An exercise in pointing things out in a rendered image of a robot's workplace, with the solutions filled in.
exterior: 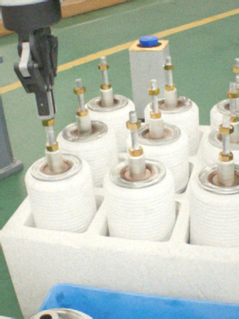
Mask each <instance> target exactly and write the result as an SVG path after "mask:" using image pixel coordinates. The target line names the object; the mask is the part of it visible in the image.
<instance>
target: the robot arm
mask: <svg viewBox="0 0 239 319"><path fill-rule="evenodd" d="M61 11H62V10H61V5H60V0H0V12H1V17H2V23H3V27H4V28H5V29H6V30H7V31H10V32H12V31H15V32H16V33H17V34H18V45H17V50H18V55H19V56H20V57H21V62H18V63H14V72H15V74H16V75H17V77H18V79H19V80H20V82H21V84H22V86H23V87H24V89H25V91H26V93H27V94H28V93H34V96H35V101H36V103H35V104H36V112H37V115H38V118H40V119H51V118H52V117H53V116H54V114H55V112H56V105H55V104H56V101H55V95H54V90H53V87H52V86H54V83H55V80H54V77H56V76H57V69H58V41H59V38H58V37H57V36H54V35H51V28H50V26H52V25H54V24H56V23H58V22H59V21H61V19H62V13H61Z"/></svg>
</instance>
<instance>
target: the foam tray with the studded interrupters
mask: <svg viewBox="0 0 239 319"><path fill-rule="evenodd" d="M210 132H211V126H210V125H199V148H198V152H197V155H195V156H188V158H189V182H190V181H191V178H192V177H193V176H194V175H195V173H197V172H199V171H200V170H201V169H202V162H201V160H202V159H201V157H202V156H201V143H202V140H203V139H204V137H205V136H206V135H207V134H209V133H210ZM93 189H94V193H95V203H96V208H97V213H96V215H95V218H94V219H93V220H92V222H91V224H90V225H89V227H88V229H87V231H86V232H84V233H81V234H76V233H69V232H62V231H56V230H49V229H37V228H36V224H35V221H34V217H33V211H32V208H31V204H30V201H29V198H28V197H27V198H26V200H24V201H23V203H22V204H21V205H20V206H19V208H18V209H17V211H16V212H15V213H14V215H13V216H12V217H11V218H10V219H9V221H8V222H7V223H6V225H5V227H4V228H3V229H2V230H1V231H0V241H1V245H2V248H3V251H4V255H5V258H6V262H7V266H8V269H9V273H10V276H11V280H12V282H13V284H14V288H15V290H16V295H17V298H18V301H19V305H20V307H21V312H22V315H23V317H24V318H27V317H29V316H31V315H33V314H34V313H37V312H38V309H39V308H40V306H41V304H42V303H43V301H44V298H45V297H46V295H47V294H48V292H49V290H50V289H51V287H52V286H54V285H55V284H57V283H69V284H74V285H79V286H89V287H94V288H104V289H110V290H114V291H124V292H130V293H144V294H149V295H155V296H164V297H166V296H169V297H175V298H184V299H187V298H189V299H194V300H209V301H214V302H224V303H237V304H239V249H238V248H235V249H232V248H226V247H219V246H217V247H213V246H200V245H190V233H189V230H190V209H189V207H190V206H189V183H188V186H187V188H186V191H185V192H184V193H182V194H175V203H174V205H175V222H176V223H175V226H174V230H173V233H172V235H171V239H170V240H169V241H167V242H164V243H163V242H155V241H142V240H135V239H122V238H115V237H110V233H109V228H108V223H107V211H106V206H105V195H104V189H101V188H93Z"/></svg>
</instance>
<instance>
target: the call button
mask: <svg viewBox="0 0 239 319"><path fill-rule="evenodd" d="M158 41H159V39H158V38H157V37H156V36H142V37H141V38H140V39H139V42H140V43H141V44H142V45H143V46H155V45H156V42H158Z"/></svg>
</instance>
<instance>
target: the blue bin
mask: <svg viewBox="0 0 239 319"><path fill-rule="evenodd" d="M54 308H69V309H73V310H79V311H80V312H82V313H84V314H86V315H88V316H90V317H91V318H92V319H239V304H237V303H224V302H214V301H209V300H194V299H189V298H187V299H184V298H175V297H169V296H166V297H164V296H155V295H149V294H144V293H130V292H124V291H114V290H110V289H104V288H94V287H89V286H79V285H74V284H69V283H57V284H55V285H54V286H52V287H51V289H50V290H49V292H48V294H47V295H46V297H45V298H44V301H43V303H42V304H41V306H40V308H39V309H38V313H39V312H40V311H42V310H47V309H49V310H50V309H54Z"/></svg>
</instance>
